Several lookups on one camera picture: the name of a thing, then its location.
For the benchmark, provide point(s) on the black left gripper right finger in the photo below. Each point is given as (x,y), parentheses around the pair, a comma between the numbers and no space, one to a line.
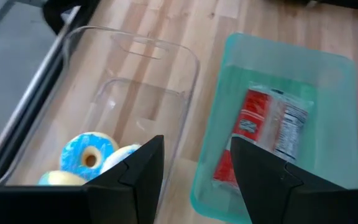
(275,193)

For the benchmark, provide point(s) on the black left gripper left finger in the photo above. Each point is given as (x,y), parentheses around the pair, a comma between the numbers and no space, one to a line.
(120,193)

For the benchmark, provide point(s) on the white-frosted toy donut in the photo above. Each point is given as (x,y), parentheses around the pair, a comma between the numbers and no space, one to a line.
(117,157)

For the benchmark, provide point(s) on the blue-frosted toy donut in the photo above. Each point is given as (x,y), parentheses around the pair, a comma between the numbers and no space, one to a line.
(73,155)

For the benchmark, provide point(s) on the green-frosted toy donut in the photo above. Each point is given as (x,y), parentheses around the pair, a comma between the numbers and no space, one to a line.
(61,179)

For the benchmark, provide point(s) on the red plastic-wrapped package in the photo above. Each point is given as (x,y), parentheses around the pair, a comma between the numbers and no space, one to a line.
(253,109)

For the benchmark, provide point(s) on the clear plastic bin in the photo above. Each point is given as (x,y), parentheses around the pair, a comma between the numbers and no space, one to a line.
(135,93)

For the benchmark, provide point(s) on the teal translucent plastic bin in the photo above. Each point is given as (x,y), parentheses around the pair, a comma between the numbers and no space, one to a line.
(331,109)

